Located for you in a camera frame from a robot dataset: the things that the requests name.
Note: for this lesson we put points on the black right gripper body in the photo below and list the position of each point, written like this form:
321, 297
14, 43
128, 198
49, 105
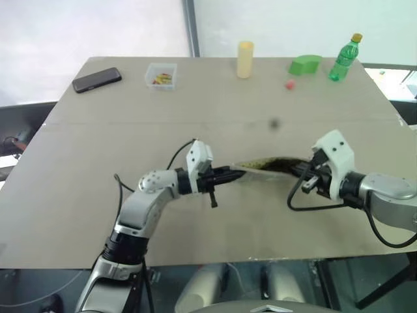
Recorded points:
321, 184

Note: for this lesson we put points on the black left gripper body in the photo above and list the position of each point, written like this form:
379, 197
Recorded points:
210, 181

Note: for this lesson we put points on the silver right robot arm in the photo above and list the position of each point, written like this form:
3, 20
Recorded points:
387, 195

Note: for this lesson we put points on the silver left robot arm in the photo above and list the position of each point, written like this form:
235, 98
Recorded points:
146, 202

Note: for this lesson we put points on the small red ball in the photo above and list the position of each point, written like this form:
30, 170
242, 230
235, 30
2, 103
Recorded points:
290, 84

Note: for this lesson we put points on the green curved block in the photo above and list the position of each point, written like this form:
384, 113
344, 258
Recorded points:
303, 65

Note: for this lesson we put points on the silver rounded robot leg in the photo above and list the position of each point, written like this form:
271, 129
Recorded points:
283, 283
202, 287

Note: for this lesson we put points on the cream cylinder block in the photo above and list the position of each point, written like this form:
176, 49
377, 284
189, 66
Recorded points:
245, 60

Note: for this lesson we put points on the colourful small pieces pile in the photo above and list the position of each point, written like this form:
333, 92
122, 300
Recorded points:
162, 79

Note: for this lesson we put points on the green plastic bottle yellow cap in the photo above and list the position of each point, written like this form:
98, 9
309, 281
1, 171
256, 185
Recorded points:
343, 58

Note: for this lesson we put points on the clear plastic box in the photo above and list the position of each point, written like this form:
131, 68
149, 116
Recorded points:
153, 70

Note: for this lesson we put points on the grey robot torso edge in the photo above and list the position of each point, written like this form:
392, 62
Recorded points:
267, 307

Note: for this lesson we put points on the black smartphone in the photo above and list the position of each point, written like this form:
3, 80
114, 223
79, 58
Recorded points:
96, 80

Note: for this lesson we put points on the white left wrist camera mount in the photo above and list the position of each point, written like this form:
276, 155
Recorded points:
195, 156

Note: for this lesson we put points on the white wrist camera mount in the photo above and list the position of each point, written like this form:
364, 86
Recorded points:
339, 153
195, 156

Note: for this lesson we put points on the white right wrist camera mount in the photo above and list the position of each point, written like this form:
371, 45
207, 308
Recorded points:
339, 153

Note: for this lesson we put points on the black table frame leg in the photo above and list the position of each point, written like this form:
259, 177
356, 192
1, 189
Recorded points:
391, 280

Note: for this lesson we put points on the grey window frame post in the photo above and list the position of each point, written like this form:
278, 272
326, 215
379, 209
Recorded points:
191, 29

